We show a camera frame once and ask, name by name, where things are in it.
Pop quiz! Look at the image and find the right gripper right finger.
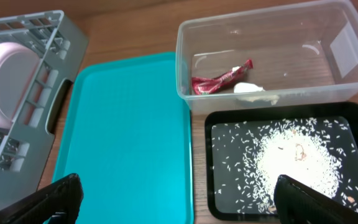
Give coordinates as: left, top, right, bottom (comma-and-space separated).
273, 175, 358, 224

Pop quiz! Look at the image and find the teal plastic tray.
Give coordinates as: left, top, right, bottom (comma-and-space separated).
53, 52, 194, 224

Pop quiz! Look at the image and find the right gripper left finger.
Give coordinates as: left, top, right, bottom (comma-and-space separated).
0, 173, 84, 224

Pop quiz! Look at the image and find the grey plastic dish rack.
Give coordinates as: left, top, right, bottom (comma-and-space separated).
0, 11, 88, 210

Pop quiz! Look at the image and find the red snack wrapper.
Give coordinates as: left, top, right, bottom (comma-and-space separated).
191, 59, 254, 95

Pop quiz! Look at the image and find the clear plastic bin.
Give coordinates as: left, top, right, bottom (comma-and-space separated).
176, 1, 358, 114

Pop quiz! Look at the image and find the crumpled white tissue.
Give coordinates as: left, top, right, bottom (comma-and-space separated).
234, 82, 280, 105

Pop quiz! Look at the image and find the black plastic tray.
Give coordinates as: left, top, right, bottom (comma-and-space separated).
204, 102, 358, 222

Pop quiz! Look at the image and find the pile of rice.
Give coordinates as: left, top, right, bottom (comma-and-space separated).
211, 116, 358, 214

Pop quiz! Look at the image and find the large white plate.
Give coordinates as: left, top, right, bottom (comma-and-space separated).
0, 42, 40, 129

